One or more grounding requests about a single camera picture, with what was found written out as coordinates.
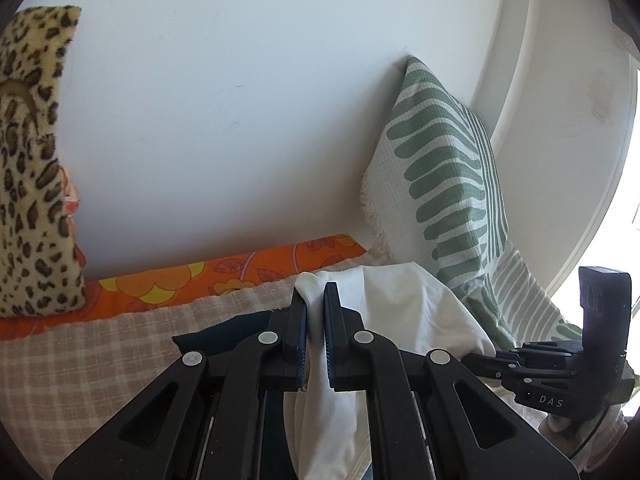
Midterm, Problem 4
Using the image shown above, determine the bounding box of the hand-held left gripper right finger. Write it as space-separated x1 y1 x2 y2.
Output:
322 282 586 480

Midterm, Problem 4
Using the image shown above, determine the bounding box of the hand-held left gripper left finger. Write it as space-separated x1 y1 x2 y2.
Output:
52 291 309 480

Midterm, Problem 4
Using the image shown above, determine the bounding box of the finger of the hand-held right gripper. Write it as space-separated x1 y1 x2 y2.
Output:
507 341 583 362
461 353 561 392

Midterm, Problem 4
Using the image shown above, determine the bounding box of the white garment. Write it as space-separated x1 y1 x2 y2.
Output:
285 262 497 480

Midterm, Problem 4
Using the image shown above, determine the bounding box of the dark teal garment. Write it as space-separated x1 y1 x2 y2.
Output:
172 310 301 480

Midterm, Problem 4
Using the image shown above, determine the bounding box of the orange floral sheet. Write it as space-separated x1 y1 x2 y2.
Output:
0 233 369 342

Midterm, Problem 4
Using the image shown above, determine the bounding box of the green striped pillow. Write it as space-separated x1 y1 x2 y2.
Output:
360 55 585 357

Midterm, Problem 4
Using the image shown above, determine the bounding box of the beige plaid blanket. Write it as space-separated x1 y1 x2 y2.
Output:
0 247 628 480

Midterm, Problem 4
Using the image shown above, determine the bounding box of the leopard print pillow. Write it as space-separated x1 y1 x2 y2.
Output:
0 5 89 319

